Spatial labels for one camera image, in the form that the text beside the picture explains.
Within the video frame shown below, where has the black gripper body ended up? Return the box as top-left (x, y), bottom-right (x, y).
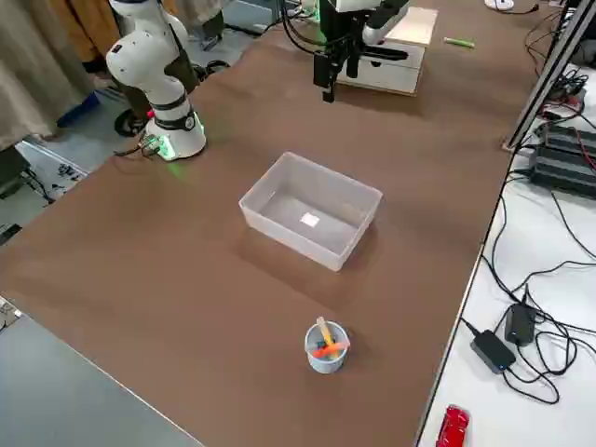
top-left (318, 0), bottom-right (367, 53)

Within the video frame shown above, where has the wooden drawer with black handle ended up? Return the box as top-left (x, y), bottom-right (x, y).
top-left (338, 44), bottom-right (427, 94)

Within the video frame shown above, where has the wooden drawer cabinet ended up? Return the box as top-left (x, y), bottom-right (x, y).
top-left (334, 7), bottom-right (440, 98)

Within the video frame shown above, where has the clear plastic box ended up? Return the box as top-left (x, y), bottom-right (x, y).
top-left (237, 150), bottom-right (385, 273)

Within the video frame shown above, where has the yellow wooden stick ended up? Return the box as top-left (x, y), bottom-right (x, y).
top-left (316, 316), bottom-right (340, 348)

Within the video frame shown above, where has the black caster wheel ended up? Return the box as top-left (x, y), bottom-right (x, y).
top-left (114, 107), bottom-right (146, 139)

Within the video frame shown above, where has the black power supply unit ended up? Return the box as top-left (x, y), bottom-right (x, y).
top-left (539, 123), bottom-right (596, 157)
top-left (530, 142), bottom-right (596, 199)

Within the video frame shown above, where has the orange marker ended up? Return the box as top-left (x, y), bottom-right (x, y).
top-left (313, 343), bottom-right (349, 360)

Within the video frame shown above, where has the beige curtain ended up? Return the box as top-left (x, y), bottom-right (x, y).
top-left (0, 0), bottom-right (97, 150)

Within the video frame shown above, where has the blue plastic cup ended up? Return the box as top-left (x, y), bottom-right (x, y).
top-left (304, 316), bottom-right (351, 374)

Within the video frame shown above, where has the black power adapter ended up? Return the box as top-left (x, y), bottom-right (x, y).
top-left (504, 302), bottom-right (537, 348)

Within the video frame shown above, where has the dark grey power adapter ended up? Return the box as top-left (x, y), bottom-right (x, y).
top-left (468, 329), bottom-right (518, 374)

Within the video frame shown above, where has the red toy car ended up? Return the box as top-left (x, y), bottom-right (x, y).
top-left (439, 403), bottom-right (472, 447)

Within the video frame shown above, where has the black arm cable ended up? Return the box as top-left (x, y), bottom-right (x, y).
top-left (167, 0), bottom-right (330, 94)

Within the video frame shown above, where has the aluminium post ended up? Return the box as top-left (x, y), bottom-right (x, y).
top-left (501, 0), bottom-right (596, 154)

